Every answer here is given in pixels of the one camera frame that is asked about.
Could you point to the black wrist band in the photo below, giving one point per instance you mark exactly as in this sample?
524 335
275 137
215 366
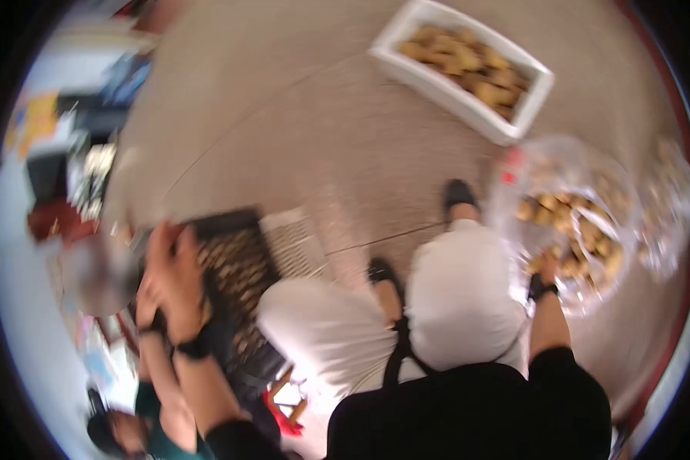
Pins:
541 289
194 348

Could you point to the person's left fingers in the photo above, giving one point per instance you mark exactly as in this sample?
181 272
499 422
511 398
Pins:
167 244

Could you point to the large clear plastic bag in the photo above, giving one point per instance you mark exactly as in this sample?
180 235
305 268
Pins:
558 172

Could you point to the person's left hand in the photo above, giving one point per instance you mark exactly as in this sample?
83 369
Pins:
178 287

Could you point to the person's right hand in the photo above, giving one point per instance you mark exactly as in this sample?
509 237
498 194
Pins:
548 267

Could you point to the white ribbed mat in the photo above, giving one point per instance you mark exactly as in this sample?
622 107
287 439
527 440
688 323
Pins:
293 244

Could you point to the white foam box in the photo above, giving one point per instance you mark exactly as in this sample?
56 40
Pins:
437 86

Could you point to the small clear plastic bag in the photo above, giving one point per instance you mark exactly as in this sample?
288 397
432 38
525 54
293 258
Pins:
667 213

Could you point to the black plastic tray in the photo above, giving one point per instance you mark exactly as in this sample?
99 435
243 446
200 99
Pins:
238 276

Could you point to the person's body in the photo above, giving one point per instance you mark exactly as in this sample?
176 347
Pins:
466 414

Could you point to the pile of brown bagged pieces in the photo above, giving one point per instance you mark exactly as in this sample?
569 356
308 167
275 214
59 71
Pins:
581 230

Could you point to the heap of brown boxed chunks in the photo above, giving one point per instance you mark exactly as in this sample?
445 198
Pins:
466 63

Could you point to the person's legs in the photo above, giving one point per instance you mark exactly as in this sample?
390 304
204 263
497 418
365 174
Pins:
454 299

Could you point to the red wooden stool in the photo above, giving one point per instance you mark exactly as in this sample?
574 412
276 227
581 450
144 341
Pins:
287 402

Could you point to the yellow printed sheet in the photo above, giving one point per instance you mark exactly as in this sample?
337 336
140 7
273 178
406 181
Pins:
34 123

